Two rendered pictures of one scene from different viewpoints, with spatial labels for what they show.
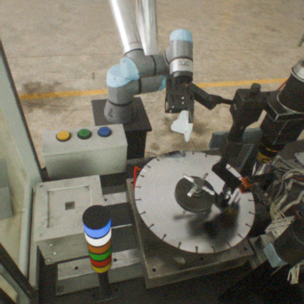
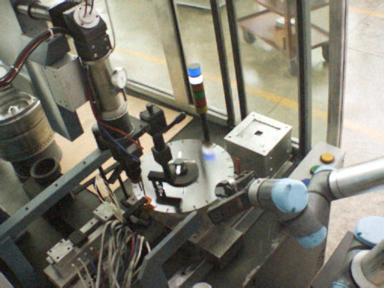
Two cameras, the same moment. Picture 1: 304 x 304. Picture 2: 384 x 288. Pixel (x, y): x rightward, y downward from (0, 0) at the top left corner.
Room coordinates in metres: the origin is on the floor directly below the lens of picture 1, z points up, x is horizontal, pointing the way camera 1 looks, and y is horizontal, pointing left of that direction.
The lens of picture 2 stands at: (1.41, -0.47, 1.91)
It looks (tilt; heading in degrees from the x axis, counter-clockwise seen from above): 39 degrees down; 158
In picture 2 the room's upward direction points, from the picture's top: 12 degrees counter-clockwise
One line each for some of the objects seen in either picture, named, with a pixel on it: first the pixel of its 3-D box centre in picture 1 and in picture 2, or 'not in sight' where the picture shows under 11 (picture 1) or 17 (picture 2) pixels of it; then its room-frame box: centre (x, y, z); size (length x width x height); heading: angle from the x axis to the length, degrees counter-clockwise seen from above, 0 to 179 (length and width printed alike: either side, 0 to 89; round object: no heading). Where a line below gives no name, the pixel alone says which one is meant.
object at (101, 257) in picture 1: (100, 246); (198, 92); (0.22, 0.07, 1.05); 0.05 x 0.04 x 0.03; 19
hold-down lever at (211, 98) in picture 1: (226, 104); (169, 121); (0.50, -0.15, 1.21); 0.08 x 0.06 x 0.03; 109
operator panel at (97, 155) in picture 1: (86, 152); (312, 185); (0.65, 0.23, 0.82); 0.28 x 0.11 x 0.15; 109
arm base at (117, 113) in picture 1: (120, 104); not in sight; (0.99, 0.17, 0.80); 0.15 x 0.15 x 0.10
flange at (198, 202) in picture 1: (195, 191); (181, 170); (0.44, -0.13, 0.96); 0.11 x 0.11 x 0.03
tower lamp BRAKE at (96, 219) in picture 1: (97, 221); (194, 70); (0.22, 0.07, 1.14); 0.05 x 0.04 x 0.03; 19
